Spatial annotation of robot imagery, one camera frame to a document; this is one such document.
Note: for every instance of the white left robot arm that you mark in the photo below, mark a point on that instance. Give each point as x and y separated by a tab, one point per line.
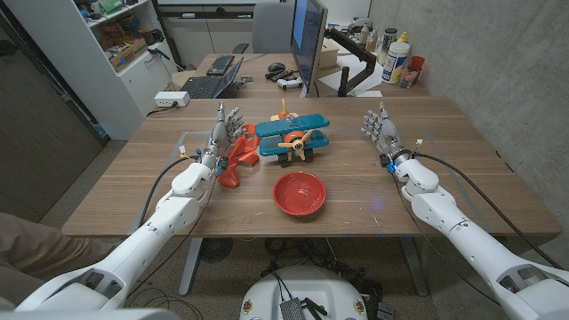
133	249

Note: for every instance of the white game controller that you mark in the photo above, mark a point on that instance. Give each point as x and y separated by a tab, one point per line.
289	83

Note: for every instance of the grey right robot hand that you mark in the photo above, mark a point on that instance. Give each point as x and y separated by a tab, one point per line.
386	130

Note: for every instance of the white shelf cabinet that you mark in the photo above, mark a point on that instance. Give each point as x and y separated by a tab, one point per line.
89	58

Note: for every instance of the person in brown clothing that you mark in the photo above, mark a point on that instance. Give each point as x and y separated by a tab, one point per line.
31	253

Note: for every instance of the dark lidded jar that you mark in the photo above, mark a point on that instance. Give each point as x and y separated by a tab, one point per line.
386	44

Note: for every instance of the black computer monitor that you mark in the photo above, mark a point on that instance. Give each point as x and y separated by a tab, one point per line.
306	37

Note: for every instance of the blue toy airplane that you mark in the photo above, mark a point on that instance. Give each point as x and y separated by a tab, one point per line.
293	133

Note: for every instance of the red bowl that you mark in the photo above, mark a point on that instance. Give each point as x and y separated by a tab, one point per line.
299	194

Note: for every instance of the black remote control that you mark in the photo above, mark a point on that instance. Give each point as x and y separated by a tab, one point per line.
280	74

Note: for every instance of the black computer mouse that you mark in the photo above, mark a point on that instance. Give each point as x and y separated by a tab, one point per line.
276	67

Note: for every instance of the black laptop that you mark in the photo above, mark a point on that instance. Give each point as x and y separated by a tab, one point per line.
211	83

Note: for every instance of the white power strip box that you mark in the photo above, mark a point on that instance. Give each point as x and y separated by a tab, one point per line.
171	98

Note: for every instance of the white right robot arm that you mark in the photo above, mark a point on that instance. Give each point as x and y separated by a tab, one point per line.
480	240

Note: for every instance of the black keyboard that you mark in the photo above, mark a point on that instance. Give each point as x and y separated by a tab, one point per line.
220	65

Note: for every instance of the grey office chair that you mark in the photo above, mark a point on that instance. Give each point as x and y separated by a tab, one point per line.
270	27

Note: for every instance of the red plastic toy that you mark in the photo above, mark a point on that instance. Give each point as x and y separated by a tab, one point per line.
242	153

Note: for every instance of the beige box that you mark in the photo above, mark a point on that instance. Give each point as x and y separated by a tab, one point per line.
328	54

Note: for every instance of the white wipes canister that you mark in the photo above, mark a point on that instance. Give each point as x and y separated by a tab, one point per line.
395	61

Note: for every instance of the wooden desk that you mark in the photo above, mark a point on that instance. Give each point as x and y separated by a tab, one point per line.
275	77

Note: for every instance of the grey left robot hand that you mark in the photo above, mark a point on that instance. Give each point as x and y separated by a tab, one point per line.
219	131

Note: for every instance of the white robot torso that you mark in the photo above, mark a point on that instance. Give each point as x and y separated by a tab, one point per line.
303	293

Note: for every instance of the cardboard box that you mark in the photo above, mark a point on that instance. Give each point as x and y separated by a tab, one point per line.
124	52

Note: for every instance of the red cup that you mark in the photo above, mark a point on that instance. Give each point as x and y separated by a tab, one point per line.
414	69

